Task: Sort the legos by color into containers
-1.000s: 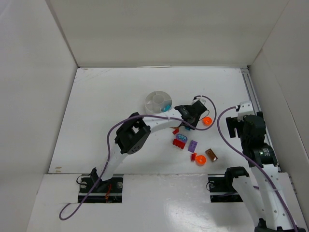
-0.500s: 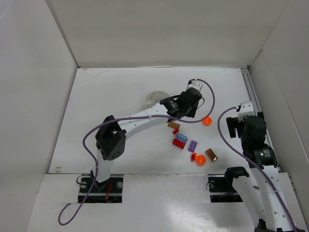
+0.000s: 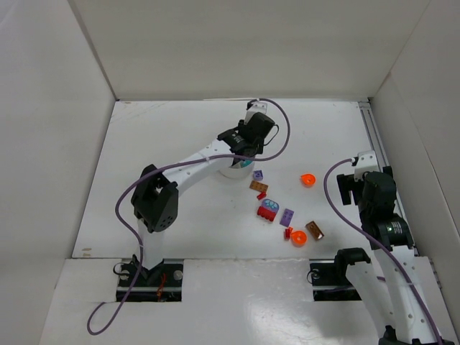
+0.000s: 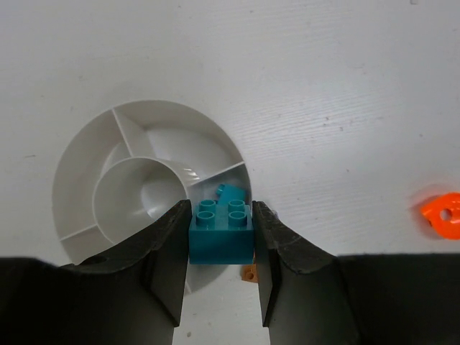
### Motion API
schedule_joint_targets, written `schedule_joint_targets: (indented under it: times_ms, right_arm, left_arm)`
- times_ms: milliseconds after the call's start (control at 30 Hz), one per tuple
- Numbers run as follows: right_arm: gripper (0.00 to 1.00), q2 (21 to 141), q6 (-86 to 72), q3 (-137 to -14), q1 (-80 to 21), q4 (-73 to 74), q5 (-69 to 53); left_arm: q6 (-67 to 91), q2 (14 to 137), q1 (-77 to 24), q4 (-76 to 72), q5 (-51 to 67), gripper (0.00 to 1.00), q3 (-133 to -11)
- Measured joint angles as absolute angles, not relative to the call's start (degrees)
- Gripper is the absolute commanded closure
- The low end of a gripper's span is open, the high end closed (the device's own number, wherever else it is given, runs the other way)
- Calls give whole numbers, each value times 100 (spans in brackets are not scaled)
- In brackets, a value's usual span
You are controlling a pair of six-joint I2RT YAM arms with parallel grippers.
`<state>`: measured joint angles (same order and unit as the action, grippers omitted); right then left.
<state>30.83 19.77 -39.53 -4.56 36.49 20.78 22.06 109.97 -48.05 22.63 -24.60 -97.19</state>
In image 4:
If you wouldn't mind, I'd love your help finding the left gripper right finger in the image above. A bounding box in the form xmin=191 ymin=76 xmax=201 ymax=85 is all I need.
xmin=252 ymin=201 xmax=459 ymax=344

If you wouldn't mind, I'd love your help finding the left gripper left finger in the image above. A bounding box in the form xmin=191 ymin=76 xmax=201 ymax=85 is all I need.
xmin=1 ymin=200 xmax=192 ymax=344

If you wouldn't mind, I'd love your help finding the white round divided container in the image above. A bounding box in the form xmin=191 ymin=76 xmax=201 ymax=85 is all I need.
xmin=51 ymin=100 xmax=259 ymax=296

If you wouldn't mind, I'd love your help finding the teal lego brick pair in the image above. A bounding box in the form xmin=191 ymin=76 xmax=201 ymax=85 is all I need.
xmin=216 ymin=184 xmax=247 ymax=205

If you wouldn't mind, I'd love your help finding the orange round lego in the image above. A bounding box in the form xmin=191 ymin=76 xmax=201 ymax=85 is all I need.
xmin=420 ymin=193 xmax=459 ymax=240

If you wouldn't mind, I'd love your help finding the tan lego plate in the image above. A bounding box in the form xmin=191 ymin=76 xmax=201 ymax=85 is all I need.
xmin=241 ymin=264 xmax=258 ymax=283

